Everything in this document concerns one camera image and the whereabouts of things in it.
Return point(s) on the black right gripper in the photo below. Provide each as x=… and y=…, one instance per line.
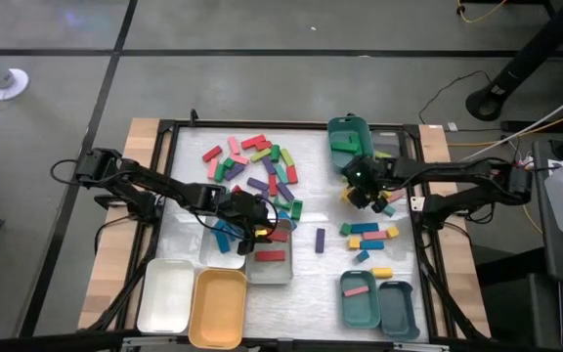
x=367, y=178

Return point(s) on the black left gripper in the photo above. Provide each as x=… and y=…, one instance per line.
x=247, y=210

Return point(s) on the yellow wooden block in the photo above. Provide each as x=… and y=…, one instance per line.
x=382, y=273
x=345, y=193

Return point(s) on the pink wooden block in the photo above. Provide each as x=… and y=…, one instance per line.
x=233, y=145
x=212, y=168
x=375, y=235
x=398, y=196
x=239, y=159
x=356, y=291

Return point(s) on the green cube block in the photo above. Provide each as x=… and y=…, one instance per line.
x=229, y=162
x=345, y=229

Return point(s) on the lime wooden block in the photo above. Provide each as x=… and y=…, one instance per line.
x=260, y=155
x=287, y=157
x=383, y=154

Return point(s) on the green wooden block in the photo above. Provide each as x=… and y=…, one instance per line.
x=281, y=204
x=219, y=173
x=296, y=209
x=344, y=145
x=275, y=153

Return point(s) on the purple wooden block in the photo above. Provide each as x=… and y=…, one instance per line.
x=258, y=184
x=265, y=194
x=320, y=240
x=285, y=191
x=269, y=165
x=235, y=172

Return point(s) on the red wooden block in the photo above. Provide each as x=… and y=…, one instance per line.
x=211, y=153
x=236, y=189
x=251, y=142
x=291, y=174
x=272, y=185
x=264, y=145

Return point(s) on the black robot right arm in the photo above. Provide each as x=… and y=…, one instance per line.
x=457, y=168

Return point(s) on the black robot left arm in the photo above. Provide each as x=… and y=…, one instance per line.
x=164, y=183

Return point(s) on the teal wooden block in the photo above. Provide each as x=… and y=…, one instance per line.
x=281, y=172
x=389, y=210

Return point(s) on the light grey plastic bin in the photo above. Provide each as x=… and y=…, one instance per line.
x=272, y=274

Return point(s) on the white plastic bin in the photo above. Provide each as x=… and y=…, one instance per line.
x=164, y=298
x=213, y=260

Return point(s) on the grey translucent plastic bin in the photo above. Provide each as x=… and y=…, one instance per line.
x=389, y=142

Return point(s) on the orange plastic bin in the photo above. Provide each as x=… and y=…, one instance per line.
x=218, y=308

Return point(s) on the dark teal plastic bin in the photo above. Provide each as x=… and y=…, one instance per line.
x=396, y=308

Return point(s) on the wooden table side board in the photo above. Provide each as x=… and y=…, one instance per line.
x=457, y=274
x=115, y=244

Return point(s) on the black side desk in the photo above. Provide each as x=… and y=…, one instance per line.
x=516, y=303

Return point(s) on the white metal bracket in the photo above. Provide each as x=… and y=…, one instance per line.
x=417, y=203

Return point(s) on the black frame corner bracket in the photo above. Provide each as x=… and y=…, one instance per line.
x=194, y=116

